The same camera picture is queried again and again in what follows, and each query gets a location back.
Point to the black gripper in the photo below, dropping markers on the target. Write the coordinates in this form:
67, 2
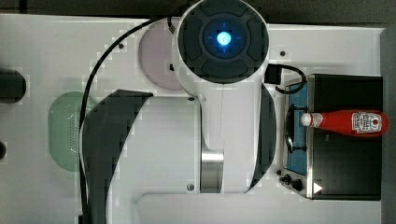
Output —
273, 74

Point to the red ketchup bottle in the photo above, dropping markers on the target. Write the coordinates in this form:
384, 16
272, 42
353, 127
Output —
361, 123

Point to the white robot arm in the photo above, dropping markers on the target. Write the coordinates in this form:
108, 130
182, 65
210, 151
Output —
218, 137

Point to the black toaster oven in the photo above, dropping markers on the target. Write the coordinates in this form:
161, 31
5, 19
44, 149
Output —
323, 165

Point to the grey oval plate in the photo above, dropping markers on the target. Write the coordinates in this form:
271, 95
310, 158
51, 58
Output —
155, 56

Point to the black cylinder cup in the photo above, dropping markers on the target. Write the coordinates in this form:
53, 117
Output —
12, 86

